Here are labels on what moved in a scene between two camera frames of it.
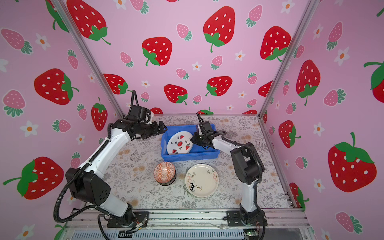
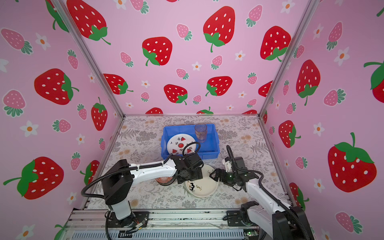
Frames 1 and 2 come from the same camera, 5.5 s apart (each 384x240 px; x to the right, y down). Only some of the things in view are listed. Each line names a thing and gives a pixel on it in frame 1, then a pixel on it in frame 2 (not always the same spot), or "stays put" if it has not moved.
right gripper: [194, 139] to [222, 177]
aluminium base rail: [286, 225] stays put
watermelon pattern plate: [179, 142] stays put
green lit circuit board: [251, 232] stays put
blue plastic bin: [196, 153] stays put
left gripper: [155, 131] to [198, 175]
